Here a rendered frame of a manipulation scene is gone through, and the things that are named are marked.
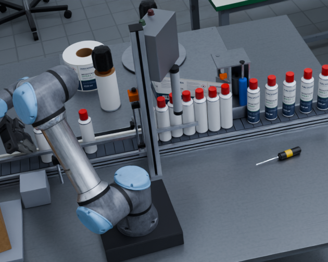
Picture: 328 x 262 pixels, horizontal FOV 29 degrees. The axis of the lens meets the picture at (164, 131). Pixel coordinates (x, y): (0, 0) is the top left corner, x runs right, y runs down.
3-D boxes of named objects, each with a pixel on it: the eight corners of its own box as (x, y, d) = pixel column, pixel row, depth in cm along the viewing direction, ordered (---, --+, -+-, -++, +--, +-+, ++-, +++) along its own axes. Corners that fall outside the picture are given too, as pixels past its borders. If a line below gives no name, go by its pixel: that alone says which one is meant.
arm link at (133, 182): (159, 199, 221) (156, 171, 212) (131, 222, 213) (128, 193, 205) (134, 183, 227) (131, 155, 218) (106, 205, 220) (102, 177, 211)
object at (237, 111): (243, 97, 279) (243, 47, 262) (252, 115, 269) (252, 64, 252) (212, 103, 277) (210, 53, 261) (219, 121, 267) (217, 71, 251)
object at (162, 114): (170, 133, 265) (165, 93, 252) (173, 141, 261) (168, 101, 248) (158, 135, 265) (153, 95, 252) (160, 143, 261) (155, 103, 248)
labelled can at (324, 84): (326, 102, 271) (329, 62, 258) (330, 109, 267) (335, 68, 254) (314, 104, 271) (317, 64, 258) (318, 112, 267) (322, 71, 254)
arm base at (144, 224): (152, 200, 234) (150, 181, 228) (163, 231, 223) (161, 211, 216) (111, 210, 231) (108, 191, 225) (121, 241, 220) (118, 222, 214)
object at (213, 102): (218, 123, 267) (217, 83, 254) (222, 131, 263) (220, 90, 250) (206, 125, 267) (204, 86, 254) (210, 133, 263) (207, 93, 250)
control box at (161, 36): (179, 56, 235) (175, 11, 223) (160, 82, 223) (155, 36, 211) (154, 52, 239) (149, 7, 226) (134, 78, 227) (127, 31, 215)
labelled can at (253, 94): (257, 115, 269) (257, 75, 256) (261, 122, 265) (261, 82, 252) (245, 117, 268) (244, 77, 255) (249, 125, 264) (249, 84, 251)
